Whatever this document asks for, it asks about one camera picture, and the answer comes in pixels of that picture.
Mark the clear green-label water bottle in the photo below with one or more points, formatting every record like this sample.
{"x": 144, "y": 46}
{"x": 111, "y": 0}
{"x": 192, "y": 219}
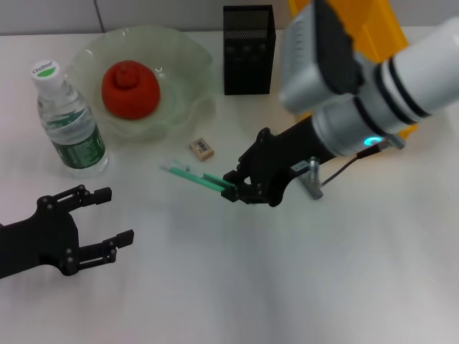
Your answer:
{"x": 79, "y": 147}

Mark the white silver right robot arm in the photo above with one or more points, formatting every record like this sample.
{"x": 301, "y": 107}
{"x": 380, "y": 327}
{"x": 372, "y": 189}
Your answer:
{"x": 423, "y": 79}

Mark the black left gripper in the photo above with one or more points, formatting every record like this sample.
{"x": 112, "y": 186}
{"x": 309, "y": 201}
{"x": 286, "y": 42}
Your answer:
{"x": 39, "y": 243}

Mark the yellow plastic bin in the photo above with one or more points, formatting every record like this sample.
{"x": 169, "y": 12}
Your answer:
{"x": 376, "y": 28}

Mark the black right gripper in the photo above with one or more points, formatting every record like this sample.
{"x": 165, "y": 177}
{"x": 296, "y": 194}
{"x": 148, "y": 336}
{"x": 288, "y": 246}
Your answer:
{"x": 279, "y": 157}

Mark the green glass fruit plate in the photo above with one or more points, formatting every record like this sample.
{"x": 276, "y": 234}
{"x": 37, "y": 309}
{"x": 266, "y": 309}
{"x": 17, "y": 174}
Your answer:
{"x": 186, "y": 71}

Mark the black mesh pen holder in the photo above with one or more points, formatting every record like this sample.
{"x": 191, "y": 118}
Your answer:
{"x": 247, "y": 64}

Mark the green utility knife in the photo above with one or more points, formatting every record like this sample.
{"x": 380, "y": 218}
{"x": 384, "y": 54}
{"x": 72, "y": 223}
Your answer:
{"x": 193, "y": 177}

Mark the red-orange fruit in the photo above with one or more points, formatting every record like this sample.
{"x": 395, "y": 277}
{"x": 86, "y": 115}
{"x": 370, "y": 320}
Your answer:
{"x": 131, "y": 93}

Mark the grey pen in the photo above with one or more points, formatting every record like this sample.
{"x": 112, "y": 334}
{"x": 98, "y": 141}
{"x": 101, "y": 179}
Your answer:
{"x": 315, "y": 191}

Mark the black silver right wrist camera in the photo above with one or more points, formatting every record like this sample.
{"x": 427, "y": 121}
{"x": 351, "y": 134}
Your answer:
{"x": 308, "y": 71}

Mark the beige eraser with barcode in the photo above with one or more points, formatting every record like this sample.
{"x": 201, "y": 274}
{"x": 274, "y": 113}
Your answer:
{"x": 201, "y": 149}

